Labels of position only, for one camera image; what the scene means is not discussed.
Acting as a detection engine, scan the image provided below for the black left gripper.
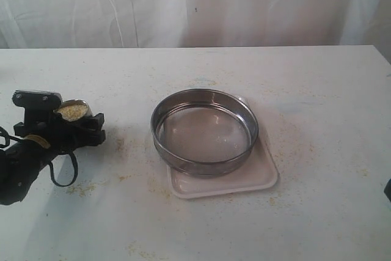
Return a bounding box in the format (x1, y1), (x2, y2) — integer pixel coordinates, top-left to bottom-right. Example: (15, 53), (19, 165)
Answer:
(12, 90), (106, 154)

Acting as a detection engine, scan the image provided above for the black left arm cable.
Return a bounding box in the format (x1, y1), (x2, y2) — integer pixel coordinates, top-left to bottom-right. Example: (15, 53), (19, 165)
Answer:
(0, 126), (78, 187)

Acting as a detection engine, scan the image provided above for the white backdrop curtain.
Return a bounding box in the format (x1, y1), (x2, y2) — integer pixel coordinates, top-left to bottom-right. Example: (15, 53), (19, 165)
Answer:
(1, 0), (390, 48)

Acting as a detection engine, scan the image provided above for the stainless steel cup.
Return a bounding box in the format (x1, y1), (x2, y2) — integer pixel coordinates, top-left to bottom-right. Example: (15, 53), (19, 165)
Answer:
(54, 100), (92, 122)

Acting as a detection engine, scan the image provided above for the white square plastic tray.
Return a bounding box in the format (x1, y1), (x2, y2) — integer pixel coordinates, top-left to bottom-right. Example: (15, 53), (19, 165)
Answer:
(160, 108), (279, 199)

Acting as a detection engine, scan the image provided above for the dark object at right edge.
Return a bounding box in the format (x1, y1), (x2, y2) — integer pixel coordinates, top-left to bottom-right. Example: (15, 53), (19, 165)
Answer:
(384, 179), (391, 201)

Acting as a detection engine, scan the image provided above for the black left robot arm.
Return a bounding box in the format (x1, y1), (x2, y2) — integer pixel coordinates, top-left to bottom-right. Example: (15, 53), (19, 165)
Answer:
(1, 90), (106, 205)

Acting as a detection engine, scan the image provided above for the yellow millet grain pile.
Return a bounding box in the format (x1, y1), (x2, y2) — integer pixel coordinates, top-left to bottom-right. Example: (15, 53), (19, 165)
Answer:
(57, 105), (88, 122)

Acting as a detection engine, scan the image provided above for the round steel mesh sieve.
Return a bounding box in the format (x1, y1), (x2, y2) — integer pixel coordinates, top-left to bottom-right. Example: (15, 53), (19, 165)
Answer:
(150, 89), (259, 178)

